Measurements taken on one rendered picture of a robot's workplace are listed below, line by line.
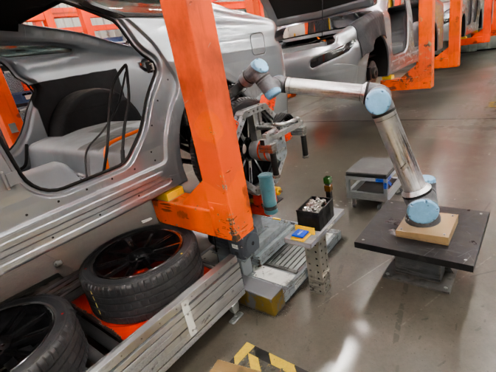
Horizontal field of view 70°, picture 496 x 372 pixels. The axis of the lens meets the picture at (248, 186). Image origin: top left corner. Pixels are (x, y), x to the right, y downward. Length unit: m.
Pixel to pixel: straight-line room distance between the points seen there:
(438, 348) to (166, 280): 1.34
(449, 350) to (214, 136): 1.48
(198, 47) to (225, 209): 0.78
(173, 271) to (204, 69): 0.99
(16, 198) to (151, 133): 0.76
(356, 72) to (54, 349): 4.14
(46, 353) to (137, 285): 0.45
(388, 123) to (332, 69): 2.82
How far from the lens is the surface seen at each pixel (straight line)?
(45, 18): 8.44
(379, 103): 1.84
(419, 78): 5.56
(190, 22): 1.64
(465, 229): 2.35
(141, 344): 1.77
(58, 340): 1.74
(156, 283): 1.85
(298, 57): 4.72
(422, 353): 2.00
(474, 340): 2.11
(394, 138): 1.89
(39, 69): 3.75
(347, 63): 4.66
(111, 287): 1.90
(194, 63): 1.65
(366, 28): 4.87
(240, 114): 2.09
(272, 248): 2.50
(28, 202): 1.84
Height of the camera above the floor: 1.45
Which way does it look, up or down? 21 degrees down
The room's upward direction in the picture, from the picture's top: 11 degrees counter-clockwise
